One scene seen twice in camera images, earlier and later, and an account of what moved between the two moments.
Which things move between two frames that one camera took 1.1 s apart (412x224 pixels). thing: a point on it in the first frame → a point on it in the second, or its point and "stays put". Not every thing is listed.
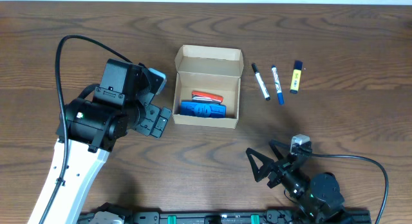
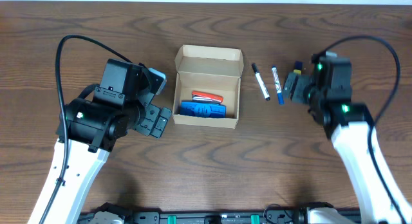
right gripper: [281, 168] → [301, 80]
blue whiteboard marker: [277, 85] stays put
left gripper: [146, 125] stays put
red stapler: [206, 96] stays put
